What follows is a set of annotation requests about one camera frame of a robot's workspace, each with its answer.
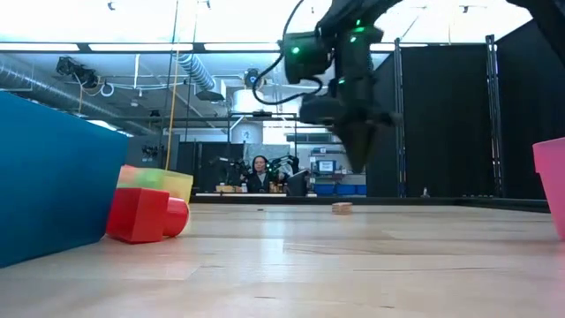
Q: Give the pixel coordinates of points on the blue storage crate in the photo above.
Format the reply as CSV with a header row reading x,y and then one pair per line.
x,y
324,189
345,189

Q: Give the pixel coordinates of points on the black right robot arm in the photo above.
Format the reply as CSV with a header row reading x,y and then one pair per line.
x,y
344,13

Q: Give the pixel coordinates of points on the blue plastic bin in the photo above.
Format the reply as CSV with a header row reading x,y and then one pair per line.
x,y
53,185

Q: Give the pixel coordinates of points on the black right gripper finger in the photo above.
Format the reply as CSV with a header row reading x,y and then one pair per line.
x,y
368,141
351,146

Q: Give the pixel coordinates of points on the pink plastic bin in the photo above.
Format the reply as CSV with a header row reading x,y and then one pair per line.
x,y
554,176

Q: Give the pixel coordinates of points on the black ceiling camera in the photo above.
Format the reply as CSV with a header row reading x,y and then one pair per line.
x,y
251,78
75,71

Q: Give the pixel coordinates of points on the large metal duct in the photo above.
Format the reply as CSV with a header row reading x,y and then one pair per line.
x,y
44,88

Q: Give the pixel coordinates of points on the background black robot arm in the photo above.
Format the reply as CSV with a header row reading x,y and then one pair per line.
x,y
282,163
229,165

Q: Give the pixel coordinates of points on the white cylindrical tank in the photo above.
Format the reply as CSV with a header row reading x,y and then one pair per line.
x,y
245,102

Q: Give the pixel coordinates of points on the small monitor screen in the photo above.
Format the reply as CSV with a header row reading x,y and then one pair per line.
x,y
326,166

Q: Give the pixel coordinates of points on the person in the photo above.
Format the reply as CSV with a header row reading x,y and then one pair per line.
x,y
259,174

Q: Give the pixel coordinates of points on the yellow translucent plastic bin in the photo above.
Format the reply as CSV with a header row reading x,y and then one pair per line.
x,y
176,183

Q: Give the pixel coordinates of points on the wooden block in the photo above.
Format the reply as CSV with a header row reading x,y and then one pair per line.
x,y
342,208

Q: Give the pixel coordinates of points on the red chunky toy block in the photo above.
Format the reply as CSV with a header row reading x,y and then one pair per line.
x,y
141,216

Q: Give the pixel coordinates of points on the ribbed flexible duct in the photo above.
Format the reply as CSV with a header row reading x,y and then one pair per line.
x,y
196,70

